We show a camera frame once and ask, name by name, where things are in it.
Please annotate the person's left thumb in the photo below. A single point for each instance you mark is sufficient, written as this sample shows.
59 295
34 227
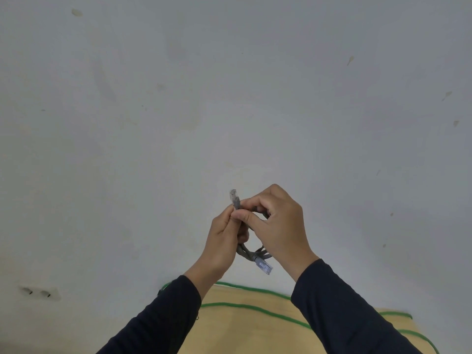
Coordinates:
229 221

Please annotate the person's right thumb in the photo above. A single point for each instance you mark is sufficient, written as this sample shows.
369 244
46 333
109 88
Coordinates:
246 218

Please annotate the person's left forearm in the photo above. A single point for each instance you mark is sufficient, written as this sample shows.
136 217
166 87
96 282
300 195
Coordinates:
162 320

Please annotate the person's left hand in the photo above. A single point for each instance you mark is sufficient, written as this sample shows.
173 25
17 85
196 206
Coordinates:
219 243

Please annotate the white wall socket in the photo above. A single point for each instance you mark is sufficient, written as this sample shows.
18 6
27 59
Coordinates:
39 293

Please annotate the person's right forearm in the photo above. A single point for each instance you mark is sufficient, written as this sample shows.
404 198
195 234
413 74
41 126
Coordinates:
343 313

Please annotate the person's right hand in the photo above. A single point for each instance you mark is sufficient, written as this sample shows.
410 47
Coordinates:
284 228

